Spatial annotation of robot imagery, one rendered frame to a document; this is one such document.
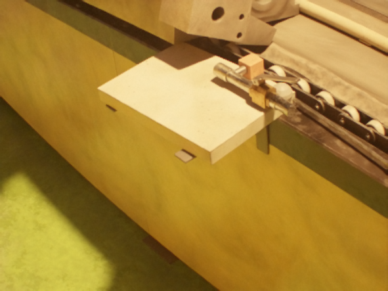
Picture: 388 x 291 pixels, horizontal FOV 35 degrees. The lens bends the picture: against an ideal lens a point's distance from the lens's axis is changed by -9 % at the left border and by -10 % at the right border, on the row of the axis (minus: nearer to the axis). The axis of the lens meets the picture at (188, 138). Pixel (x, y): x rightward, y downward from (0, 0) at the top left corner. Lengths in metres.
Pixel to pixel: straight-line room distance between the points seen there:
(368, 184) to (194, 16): 0.44
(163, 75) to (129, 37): 0.24
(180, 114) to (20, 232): 1.15
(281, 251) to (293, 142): 0.31
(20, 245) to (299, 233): 1.11
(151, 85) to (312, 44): 0.39
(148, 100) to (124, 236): 0.94
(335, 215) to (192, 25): 0.43
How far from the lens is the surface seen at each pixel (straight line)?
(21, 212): 2.28
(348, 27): 1.47
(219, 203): 1.50
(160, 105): 1.19
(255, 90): 1.14
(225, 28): 1.29
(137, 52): 1.49
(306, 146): 1.15
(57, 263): 2.06
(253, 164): 1.31
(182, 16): 1.24
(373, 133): 1.13
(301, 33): 1.49
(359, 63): 1.38
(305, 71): 1.36
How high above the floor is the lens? 1.47
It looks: 37 degrees down
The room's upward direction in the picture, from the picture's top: 8 degrees counter-clockwise
